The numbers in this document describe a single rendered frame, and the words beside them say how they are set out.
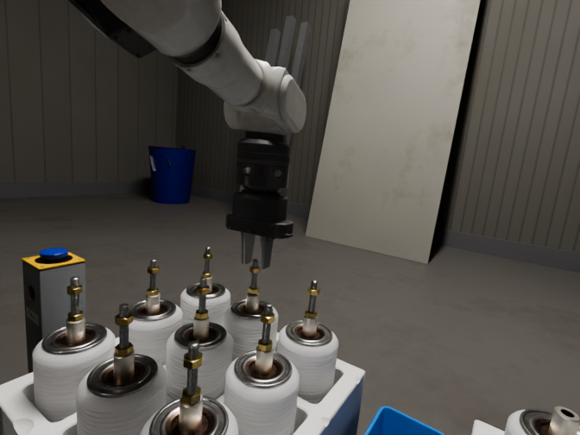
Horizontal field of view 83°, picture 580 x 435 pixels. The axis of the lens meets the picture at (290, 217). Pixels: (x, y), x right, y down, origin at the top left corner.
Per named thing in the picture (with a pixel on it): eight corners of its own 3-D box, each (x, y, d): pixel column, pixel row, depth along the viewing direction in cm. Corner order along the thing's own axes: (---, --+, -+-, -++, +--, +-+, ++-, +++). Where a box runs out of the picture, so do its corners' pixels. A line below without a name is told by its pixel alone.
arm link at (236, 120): (279, 163, 49) (286, 82, 47) (216, 157, 52) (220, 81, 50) (301, 164, 59) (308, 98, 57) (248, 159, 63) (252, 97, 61)
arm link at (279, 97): (303, 138, 54) (274, 106, 41) (254, 135, 57) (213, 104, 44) (309, 100, 54) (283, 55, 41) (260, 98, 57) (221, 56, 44)
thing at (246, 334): (260, 378, 68) (266, 296, 65) (279, 411, 60) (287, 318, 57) (213, 388, 64) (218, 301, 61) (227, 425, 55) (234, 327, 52)
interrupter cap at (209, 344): (190, 321, 53) (190, 318, 53) (234, 330, 52) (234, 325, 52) (163, 346, 46) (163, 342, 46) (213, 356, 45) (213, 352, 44)
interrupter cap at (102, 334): (43, 333, 46) (43, 329, 46) (104, 323, 51) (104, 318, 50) (40, 363, 40) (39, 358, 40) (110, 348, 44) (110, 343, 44)
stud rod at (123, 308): (124, 368, 38) (124, 307, 37) (116, 366, 38) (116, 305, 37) (130, 362, 39) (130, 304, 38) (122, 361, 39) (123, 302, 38)
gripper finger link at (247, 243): (253, 261, 59) (255, 228, 58) (242, 265, 56) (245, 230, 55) (246, 259, 60) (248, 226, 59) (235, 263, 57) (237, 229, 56)
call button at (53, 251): (46, 267, 54) (45, 255, 54) (35, 261, 56) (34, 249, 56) (72, 261, 58) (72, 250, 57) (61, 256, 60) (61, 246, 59)
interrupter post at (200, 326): (197, 332, 50) (198, 312, 50) (211, 335, 50) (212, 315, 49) (189, 340, 48) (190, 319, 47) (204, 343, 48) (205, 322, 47)
